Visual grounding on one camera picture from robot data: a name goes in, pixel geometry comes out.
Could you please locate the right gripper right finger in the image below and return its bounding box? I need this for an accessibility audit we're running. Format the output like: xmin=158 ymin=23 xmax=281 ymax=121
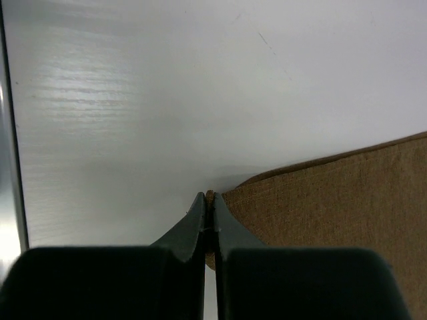
xmin=211 ymin=194 xmax=410 ymax=319

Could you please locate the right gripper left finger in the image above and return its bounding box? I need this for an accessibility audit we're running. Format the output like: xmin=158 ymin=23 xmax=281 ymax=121
xmin=1 ymin=193 xmax=206 ymax=319

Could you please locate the brown cloth napkin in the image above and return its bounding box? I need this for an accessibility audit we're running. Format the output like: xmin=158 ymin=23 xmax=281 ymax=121
xmin=222 ymin=133 xmax=426 ymax=319

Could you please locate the right aluminium side rail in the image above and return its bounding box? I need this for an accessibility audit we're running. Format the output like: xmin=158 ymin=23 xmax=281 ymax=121
xmin=1 ymin=9 xmax=29 ymax=268

